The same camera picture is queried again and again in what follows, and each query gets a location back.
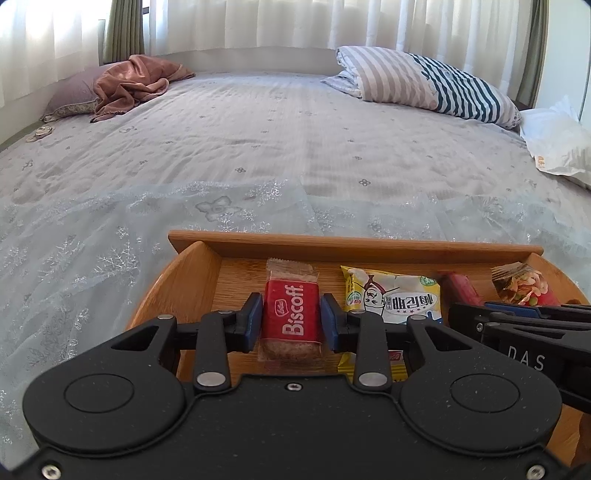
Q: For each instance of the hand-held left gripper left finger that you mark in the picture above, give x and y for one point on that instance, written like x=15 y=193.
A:
x=254 y=319

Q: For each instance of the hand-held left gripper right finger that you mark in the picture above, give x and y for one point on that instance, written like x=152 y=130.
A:
x=330 y=319

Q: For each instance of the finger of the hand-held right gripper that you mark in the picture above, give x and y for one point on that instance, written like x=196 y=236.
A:
x=545 y=333
x=512 y=310

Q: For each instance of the red mixed nut packet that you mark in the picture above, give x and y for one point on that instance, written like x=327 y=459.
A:
x=524 y=286

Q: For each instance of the red biscuit packet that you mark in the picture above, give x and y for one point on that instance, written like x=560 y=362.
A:
x=291 y=309

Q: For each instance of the wooden tray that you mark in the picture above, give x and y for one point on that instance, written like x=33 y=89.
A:
x=231 y=277

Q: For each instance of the dark red long snack packet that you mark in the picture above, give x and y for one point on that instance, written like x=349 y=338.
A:
x=461 y=287

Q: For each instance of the yellow and white snack packet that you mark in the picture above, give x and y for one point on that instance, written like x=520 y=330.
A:
x=397 y=295

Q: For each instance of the white plastic bag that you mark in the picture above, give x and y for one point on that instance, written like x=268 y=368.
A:
x=558 y=138

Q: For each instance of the grey floral bedsheet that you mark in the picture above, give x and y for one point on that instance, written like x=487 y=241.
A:
x=277 y=129

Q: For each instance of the striped folded duvet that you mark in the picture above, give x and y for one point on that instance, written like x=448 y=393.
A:
x=415 y=78

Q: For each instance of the green curtain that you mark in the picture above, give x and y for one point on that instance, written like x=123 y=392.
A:
x=123 y=27
x=531 y=50

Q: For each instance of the pink cloth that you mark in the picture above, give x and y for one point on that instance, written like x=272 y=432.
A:
x=134 y=83

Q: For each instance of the small fabric flower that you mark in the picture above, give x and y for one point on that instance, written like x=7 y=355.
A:
x=39 y=133

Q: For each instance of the purple pillow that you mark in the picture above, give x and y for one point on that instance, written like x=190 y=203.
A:
x=74 y=94

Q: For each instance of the white sheer curtain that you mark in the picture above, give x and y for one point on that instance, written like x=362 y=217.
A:
x=277 y=23

